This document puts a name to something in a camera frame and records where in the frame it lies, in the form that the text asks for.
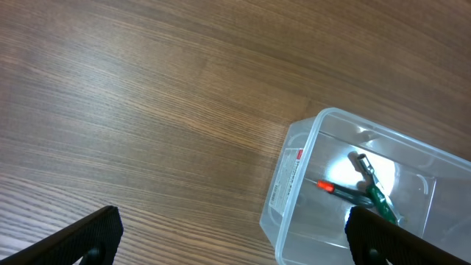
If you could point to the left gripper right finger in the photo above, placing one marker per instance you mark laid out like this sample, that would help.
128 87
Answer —
373 240

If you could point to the black red small screwdriver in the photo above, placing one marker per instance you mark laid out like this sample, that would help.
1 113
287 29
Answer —
353 196

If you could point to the clear plastic container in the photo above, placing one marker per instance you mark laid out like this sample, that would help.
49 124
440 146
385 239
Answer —
429 187

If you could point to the silver combination wrench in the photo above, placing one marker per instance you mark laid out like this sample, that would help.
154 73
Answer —
369 171

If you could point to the green handled screwdriver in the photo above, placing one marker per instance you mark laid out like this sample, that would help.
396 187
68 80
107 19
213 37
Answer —
381 203

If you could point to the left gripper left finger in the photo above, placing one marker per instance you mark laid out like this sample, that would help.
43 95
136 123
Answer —
93 239

